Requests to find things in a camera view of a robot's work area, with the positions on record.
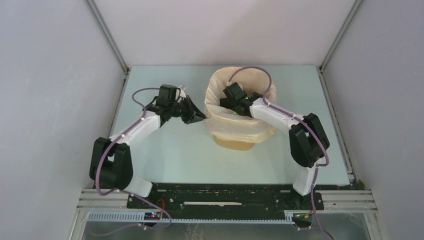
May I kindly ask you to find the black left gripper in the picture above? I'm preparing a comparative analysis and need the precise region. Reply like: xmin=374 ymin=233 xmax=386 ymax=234
xmin=169 ymin=95 xmax=208 ymax=125

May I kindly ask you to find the yellow plastic trash bin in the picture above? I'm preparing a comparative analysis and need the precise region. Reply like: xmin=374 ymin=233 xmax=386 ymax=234
xmin=213 ymin=66 xmax=277 ymax=152

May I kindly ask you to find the translucent cream trash bag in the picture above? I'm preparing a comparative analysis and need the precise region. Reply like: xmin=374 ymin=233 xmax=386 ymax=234
xmin=203 ymin=66 xmax=278 ymax=144

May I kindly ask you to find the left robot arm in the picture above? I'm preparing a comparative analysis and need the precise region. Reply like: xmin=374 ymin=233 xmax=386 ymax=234
xmin=89 ymin=84 xmax=206 ymax=208

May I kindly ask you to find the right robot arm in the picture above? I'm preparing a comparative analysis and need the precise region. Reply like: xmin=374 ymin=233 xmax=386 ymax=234
xmin=220 ymin=82 xmax=330 ymax=209

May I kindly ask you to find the small circuit board with leds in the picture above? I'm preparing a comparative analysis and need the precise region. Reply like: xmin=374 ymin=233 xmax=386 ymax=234
xmin=143 ymin=212 xmax=161 ymax=221

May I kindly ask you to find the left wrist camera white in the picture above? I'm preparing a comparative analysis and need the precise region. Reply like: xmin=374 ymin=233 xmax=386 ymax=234
xmin=175 ymin=85 xmax=187 ymax=102

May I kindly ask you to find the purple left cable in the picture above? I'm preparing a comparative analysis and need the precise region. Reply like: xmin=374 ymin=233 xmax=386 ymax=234
xmin=86 ymin=87 xmax=173 ymax=237

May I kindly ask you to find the purple cable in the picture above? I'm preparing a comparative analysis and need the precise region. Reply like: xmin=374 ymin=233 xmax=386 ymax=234
xmin=86 ymin=87 xmax=173 ymax=237
xmin=227 ymin=66 xmax=335 ymax=240

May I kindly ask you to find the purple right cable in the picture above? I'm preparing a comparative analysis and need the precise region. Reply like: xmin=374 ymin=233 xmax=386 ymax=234
xmin=227 ymin=66 xmax=335 ymax=240

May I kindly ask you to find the white slotted cable duct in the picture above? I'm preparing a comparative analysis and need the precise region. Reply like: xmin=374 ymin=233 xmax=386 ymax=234
xmin=86 ymin=211 xmax=306 ymax=224

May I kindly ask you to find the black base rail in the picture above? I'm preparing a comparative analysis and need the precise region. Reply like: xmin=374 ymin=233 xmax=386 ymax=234
xmin=127 ymin=183 xmax=324 ymax=222

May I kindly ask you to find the aluminium corner frame post left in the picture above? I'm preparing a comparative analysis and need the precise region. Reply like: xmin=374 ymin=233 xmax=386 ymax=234
xmin=83 ymin=0 xmax=130 ymax=75

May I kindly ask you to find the aluminium corner frame post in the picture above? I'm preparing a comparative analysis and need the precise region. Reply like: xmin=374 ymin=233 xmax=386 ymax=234
xmin=319 ymin=0 xmax=365 ymax=73
xmin=83 ymin=0 xmax=130 ymax=75

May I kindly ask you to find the aluminium corner frame post right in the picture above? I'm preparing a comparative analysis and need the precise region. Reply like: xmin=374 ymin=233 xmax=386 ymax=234
xmin=319 ymin=0 xmax=365 ymax=73

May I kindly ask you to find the aluminium base extrusion frame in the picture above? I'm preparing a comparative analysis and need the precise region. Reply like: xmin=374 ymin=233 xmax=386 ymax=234
xmin=67 ymin=189 xmax=388 ymax=240

